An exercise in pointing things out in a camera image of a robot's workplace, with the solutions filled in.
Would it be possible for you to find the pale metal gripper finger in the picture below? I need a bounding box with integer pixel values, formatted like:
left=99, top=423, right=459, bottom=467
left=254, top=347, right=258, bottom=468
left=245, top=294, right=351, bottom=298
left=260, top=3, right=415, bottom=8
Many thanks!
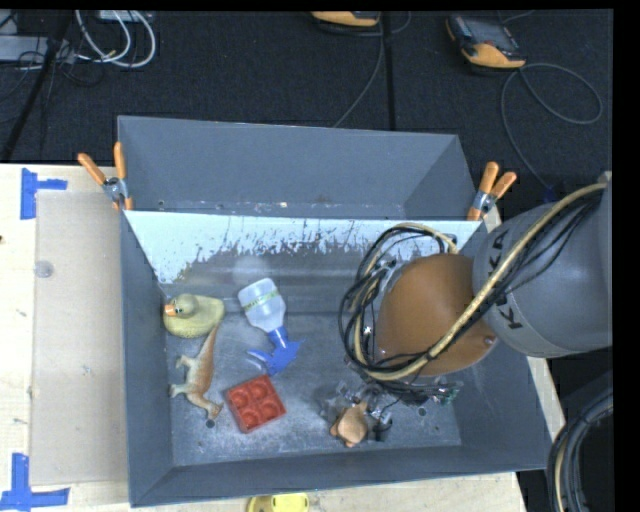
left=322, top=382, right=359, bottom=420
left=368, top=404, right=394, bottom=443

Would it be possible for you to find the tan toy animal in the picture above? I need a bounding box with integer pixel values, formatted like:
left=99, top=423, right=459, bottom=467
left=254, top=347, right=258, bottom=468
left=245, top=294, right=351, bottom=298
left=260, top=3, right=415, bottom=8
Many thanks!
left=329, top=403, right=372, bottom=449

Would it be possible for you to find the red toy building block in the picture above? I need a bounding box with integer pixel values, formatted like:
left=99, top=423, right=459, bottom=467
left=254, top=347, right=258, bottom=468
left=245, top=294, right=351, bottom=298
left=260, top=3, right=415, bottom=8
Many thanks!
left=224, top=374, right=288, bottom=435

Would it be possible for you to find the clear spray bottle blue nozzle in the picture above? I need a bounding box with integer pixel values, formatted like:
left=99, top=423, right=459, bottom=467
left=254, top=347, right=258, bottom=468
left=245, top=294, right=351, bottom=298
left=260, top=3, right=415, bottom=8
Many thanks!
left=237, top=277, right=307, bottom=378

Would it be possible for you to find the orange toy dinosaur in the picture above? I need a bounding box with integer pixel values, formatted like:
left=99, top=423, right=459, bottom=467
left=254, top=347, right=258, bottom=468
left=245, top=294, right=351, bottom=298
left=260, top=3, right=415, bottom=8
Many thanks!
left=168, top=323, right=225, bottom=422

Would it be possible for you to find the yellow rubber duck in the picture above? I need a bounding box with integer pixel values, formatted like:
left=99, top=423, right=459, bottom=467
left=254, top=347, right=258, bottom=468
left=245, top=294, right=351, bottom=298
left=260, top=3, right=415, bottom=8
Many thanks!
left=162, top=292, right=226, bottom=340

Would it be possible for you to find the grey metal bin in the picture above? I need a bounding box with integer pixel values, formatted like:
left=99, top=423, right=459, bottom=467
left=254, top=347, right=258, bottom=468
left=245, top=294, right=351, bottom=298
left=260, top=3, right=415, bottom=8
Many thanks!
left=115, top=114, right=552, bottom=509

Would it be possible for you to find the pale wood flat board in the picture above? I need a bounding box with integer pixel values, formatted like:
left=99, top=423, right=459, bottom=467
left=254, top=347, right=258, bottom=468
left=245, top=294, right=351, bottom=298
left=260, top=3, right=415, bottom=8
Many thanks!
left=28, top=189, right=129, bottom=487

